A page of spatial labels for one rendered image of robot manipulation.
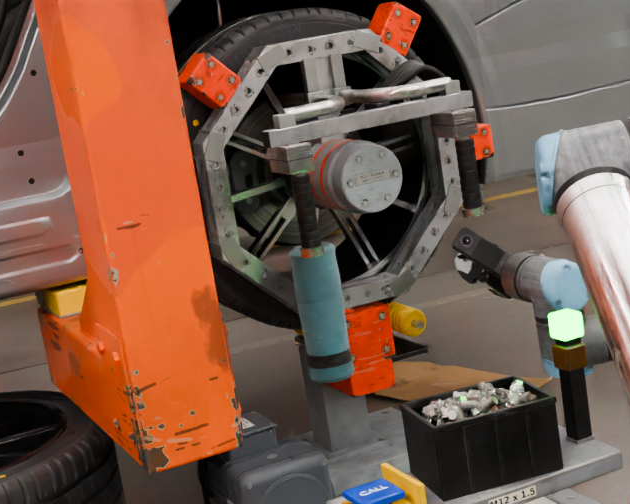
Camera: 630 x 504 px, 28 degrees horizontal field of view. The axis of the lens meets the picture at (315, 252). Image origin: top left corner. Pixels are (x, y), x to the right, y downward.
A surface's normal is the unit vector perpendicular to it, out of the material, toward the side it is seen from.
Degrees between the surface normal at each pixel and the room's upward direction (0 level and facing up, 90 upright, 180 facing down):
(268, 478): 68
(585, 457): 0
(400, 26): 90
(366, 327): 90
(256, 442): 90
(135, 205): 90
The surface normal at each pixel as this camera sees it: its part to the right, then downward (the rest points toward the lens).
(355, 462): -0.15, -0.97
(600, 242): -0.64, -0.47
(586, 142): -0.15, -0.66
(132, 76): 0.41, 0.11
